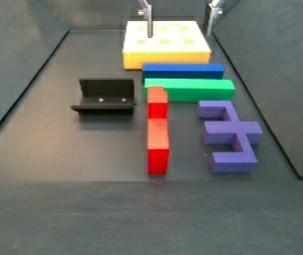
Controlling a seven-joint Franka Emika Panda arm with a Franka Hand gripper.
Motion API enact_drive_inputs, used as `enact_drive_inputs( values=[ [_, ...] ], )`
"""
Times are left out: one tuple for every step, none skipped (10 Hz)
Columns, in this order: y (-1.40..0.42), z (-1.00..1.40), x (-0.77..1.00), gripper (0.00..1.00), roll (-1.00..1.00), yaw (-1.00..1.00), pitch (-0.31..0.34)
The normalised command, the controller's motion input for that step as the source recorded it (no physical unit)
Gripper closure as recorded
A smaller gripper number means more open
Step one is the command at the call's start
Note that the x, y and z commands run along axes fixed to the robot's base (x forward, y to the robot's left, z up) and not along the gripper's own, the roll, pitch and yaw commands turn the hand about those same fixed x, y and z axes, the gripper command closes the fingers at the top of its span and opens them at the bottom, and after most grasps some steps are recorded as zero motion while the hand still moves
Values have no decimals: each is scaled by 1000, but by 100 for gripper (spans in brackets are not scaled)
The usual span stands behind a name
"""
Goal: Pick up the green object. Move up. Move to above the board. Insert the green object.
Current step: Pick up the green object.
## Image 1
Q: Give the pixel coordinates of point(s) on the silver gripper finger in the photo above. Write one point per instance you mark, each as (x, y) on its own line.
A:
(145, 13)
(214, 12)

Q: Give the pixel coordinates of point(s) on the green rectangular block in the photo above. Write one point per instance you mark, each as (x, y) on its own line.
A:
(192, 90)

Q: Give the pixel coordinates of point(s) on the yellow slotted board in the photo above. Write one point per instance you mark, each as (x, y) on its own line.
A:
(176, 43)

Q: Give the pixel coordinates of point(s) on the blue rectangular block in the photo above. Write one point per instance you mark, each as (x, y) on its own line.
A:
(183, 71)

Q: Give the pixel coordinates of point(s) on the purple branched block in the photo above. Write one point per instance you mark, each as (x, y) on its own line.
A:
(223, 128)

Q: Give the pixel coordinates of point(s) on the red stepped block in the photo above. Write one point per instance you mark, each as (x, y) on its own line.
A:
(157, 131)

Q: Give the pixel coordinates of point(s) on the black angle bracket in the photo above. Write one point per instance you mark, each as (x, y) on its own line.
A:
(107, 95)

